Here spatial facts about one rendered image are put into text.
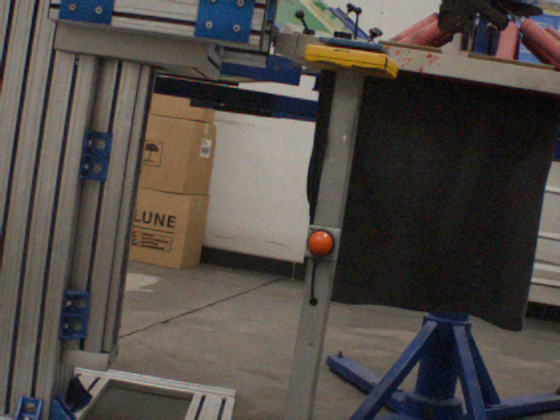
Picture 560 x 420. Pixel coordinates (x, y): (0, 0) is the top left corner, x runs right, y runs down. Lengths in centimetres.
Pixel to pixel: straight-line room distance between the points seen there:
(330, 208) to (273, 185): 507
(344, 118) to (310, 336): 35
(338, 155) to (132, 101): 45
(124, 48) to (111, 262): 40
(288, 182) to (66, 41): 494
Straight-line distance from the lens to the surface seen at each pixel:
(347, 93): 181
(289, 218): 687
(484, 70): 199
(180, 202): 654
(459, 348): 334
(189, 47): 196
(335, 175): 181
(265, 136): 690
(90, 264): 212
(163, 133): 657
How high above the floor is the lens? 80
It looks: 3 degrees down
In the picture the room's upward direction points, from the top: 9 degrees clockwise
